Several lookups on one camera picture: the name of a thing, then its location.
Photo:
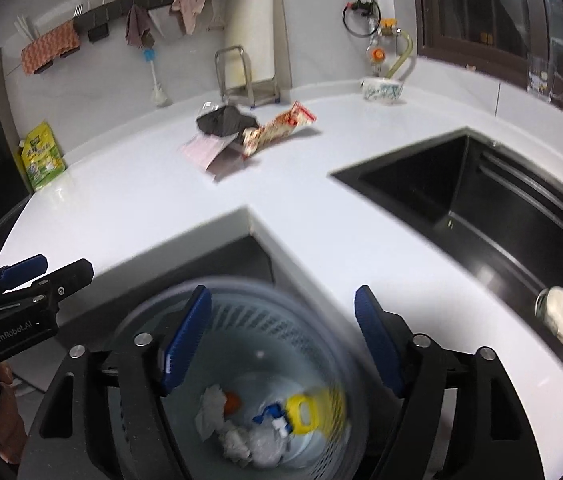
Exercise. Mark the grey perforated trash bin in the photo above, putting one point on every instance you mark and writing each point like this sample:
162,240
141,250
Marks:
265,345

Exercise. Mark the green yellow refill pouch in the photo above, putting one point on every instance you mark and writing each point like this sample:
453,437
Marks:
41,156

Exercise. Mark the orange peel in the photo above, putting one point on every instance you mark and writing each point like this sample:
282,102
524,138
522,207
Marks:
232,403

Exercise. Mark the orange zigzag cloth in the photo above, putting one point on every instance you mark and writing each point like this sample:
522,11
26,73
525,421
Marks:
58,42

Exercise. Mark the blue plastic wrapper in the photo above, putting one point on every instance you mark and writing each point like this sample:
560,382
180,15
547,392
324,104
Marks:
277,416

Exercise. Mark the gas valve with hose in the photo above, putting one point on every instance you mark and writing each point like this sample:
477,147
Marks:
390,46

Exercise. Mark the black bag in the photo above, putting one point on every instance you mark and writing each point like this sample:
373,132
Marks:
225,120

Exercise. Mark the person left hand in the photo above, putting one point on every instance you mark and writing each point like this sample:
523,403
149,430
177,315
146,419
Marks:
13,437

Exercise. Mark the yellow plastic container lid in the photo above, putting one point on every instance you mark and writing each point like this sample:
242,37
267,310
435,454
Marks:
322,409

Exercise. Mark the brown hanging cloth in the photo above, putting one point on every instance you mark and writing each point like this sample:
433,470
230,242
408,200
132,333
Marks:
138,32

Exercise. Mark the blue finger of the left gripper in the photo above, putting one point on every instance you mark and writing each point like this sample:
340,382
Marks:
64,279
21,272

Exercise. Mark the pink hanging cloth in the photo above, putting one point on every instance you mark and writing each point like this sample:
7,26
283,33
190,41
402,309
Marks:
188,10

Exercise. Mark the metal cutting board stand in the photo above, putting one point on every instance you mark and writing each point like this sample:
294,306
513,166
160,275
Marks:
236,82

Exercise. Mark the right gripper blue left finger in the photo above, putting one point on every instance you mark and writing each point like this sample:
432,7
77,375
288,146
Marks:
180,342

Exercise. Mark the clear glass mug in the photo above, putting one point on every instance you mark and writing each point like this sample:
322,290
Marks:
543,80

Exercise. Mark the white bottle brush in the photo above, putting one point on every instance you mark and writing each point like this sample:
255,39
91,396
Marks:
159,96

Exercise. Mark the patterned ceramic bowl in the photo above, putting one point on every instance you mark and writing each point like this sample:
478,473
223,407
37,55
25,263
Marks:
381,90

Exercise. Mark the pink paper sheet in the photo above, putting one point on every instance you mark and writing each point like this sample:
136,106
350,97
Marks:
212,154

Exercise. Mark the red snack wrapper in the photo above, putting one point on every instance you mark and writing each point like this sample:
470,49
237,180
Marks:
256,138

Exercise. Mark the dark window frame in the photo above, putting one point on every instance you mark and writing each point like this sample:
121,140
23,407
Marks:
506,39

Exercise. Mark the white bowl in sink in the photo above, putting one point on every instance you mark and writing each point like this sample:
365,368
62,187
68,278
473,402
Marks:
549,310

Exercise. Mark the white cutting board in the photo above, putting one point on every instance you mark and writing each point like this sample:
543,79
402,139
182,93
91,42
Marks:
250,25

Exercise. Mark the white tissue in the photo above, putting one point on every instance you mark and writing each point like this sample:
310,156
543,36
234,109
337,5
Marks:
211,422

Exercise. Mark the clear plastic bag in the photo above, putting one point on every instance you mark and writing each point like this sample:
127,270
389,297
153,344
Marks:
266,446

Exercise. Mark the black wall rail rack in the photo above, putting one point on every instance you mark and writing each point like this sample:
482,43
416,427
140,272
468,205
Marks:
110,11

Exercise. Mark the black kitchen sink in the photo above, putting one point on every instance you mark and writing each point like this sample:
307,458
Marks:
479,202

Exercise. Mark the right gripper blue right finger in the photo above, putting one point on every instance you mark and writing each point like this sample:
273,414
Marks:
385,334

